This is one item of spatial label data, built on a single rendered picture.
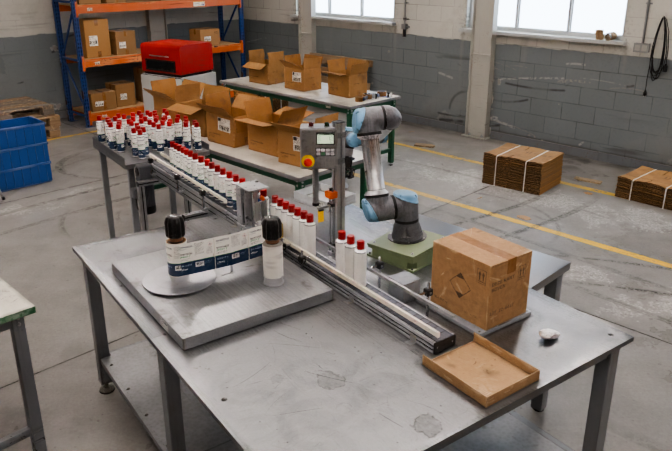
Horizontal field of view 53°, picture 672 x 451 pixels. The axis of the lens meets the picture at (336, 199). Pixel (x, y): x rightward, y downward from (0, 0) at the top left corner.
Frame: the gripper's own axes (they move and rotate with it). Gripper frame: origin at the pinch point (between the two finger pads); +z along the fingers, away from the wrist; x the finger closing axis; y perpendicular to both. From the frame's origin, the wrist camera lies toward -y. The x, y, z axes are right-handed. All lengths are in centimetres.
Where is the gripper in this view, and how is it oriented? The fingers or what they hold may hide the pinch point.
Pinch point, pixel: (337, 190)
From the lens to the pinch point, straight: 367.5
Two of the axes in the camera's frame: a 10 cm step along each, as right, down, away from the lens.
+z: -1.5, 9.8, 1.5
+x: 6.3, -0.2, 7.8
